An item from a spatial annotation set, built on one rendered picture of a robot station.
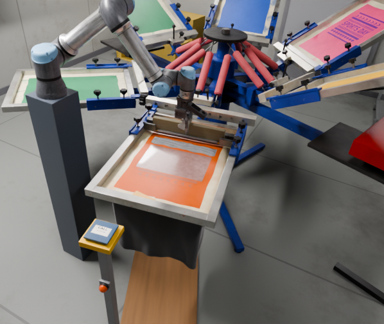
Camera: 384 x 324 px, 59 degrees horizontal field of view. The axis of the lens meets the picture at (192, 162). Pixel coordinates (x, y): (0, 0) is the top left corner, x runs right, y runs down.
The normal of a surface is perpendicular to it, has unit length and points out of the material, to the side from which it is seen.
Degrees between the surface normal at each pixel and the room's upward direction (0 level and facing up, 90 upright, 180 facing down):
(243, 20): 32
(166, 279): 0
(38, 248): 0
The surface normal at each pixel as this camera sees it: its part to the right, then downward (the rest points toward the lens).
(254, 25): -0.09, -0.38
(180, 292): 0.07, -0.80
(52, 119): -0.46, 0.50
